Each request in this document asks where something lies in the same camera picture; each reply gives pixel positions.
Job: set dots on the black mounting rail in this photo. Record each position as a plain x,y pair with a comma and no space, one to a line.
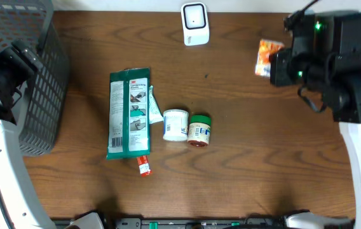
137,223

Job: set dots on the orange tissue pack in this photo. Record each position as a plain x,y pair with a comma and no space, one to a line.
266,49

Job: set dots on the green lid jar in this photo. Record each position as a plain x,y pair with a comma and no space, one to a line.
199,130

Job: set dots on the white barcode scanner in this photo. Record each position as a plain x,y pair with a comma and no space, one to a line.
195,24

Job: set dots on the red white snack bar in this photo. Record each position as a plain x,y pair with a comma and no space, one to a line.
144,166

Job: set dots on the green white wipes pack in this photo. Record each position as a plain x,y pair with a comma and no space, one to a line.
128,135

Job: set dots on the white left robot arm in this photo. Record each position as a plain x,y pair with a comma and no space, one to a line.
19,204

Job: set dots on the teal white tissue pack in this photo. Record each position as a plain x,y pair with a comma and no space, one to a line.
155,115

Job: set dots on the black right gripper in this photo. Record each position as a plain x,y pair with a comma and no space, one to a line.
278,73

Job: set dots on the grey plastic mesh basket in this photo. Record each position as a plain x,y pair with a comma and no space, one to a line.
38,111

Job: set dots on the white plastic jar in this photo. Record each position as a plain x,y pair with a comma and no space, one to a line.
175,125

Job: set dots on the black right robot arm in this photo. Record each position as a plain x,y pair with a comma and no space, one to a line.
324,61

